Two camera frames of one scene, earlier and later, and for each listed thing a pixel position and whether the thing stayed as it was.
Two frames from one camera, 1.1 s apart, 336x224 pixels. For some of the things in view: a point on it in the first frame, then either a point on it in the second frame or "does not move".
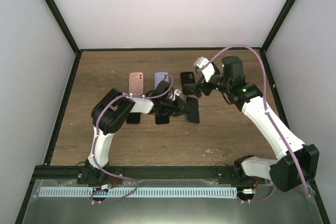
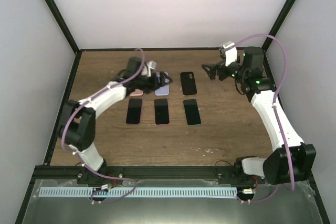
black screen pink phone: x=133 y=118 does not move
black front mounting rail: x=112 y=176 does not move
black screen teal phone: x=192 y=104 does not move
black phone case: x=188 y=81 does not move
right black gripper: x=207 y=91 to x=213 y=73
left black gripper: x=178 y=107 to x=155 y=85
